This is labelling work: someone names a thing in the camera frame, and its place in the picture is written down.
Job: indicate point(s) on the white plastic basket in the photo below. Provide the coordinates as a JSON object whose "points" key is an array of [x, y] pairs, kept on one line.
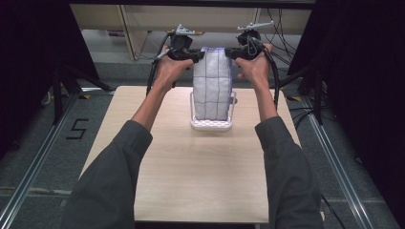
{"points": [[210, 124]]}

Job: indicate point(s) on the beige cabinet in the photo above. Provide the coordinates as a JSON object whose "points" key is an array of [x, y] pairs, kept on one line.
{"points": [[203, 19]]}

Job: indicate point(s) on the person's right hand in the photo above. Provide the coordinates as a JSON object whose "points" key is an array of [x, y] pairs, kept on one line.
{"points": [[254, 71]]}

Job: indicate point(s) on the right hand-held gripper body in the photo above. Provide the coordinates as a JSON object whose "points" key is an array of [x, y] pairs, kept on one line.
{"points": [[246, 43]]}

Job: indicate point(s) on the dark curtain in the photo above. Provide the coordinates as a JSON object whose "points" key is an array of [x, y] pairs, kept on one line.
{"points": [[366, 79], [31, 47]]}

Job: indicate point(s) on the aluminium floor rail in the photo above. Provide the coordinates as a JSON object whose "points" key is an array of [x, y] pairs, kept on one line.
{"points": [[35, 165], [337, 171]]}

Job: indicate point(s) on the black metal stand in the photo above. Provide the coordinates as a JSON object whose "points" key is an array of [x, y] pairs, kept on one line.
{"points": [[59, 92], [313, 92]]}

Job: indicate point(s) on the white cloth with purple grid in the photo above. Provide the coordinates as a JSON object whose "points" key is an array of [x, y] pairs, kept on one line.
{"points": [[211, 86]]}

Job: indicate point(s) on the person's left hand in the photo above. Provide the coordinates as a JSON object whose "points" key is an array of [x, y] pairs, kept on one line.
{"points": [[168, 71]]}

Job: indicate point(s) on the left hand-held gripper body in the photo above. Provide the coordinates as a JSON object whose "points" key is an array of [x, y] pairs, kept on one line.
{"points": [[181, 43]]}

